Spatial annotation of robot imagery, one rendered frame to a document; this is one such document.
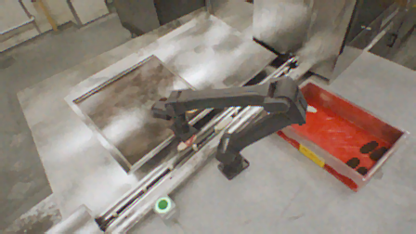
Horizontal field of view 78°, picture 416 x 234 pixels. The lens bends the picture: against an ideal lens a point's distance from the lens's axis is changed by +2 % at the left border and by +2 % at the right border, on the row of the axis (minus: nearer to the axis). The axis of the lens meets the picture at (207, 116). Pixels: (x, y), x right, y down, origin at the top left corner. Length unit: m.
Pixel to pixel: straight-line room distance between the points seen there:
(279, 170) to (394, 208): 0.41
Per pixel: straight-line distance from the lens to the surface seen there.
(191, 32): 1.70
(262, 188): 1.10
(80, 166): 1.36
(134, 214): 1.09
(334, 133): 1.31
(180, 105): 0.87
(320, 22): 1.39
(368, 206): 1.17
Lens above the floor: 1.81
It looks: 48 degrees down
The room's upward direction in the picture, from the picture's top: 9 degrees counter-clockwise
